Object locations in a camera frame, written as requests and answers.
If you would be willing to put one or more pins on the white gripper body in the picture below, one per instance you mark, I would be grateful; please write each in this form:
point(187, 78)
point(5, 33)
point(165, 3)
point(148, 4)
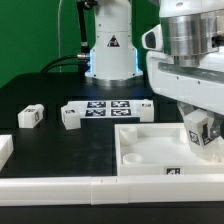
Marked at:
point(202, 87)

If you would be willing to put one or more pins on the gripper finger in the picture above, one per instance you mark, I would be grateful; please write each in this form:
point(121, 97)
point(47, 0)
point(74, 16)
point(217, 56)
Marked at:
point(183, 111)
point(215, 121)

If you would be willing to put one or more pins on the white square table top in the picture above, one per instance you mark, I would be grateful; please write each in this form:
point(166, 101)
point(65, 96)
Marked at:
point(162, 149)

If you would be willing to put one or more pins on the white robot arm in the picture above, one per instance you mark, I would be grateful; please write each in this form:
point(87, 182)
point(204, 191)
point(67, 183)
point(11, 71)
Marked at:
point(185, 53)

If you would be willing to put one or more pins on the white fiducial marker sheet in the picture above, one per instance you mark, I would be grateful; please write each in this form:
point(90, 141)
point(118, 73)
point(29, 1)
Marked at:
point(107, 108)

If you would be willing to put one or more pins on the white left fence block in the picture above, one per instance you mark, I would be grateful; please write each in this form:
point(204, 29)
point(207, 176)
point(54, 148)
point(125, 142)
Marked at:
point(6, 149)

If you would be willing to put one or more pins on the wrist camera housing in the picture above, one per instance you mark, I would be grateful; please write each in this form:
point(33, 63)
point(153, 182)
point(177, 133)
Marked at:
point(153, 39)

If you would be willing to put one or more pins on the white front fence rail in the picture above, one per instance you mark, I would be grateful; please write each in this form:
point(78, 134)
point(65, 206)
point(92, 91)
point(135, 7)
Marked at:
point(111, 190)

